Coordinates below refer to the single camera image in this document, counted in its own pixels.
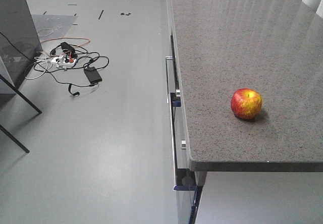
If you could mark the white power strip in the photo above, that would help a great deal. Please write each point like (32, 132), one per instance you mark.
(63, 61)

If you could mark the red yellow apple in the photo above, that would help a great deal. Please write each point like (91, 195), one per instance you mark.
(246, 103)

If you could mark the black power adapter brick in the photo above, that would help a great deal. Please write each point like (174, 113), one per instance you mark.
(92, 75)

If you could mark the grey speckled kitchen counter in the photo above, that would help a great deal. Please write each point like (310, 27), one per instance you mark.
(267, 169)

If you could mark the dark grey cabinet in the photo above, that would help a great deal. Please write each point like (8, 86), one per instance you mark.
(19, 40)

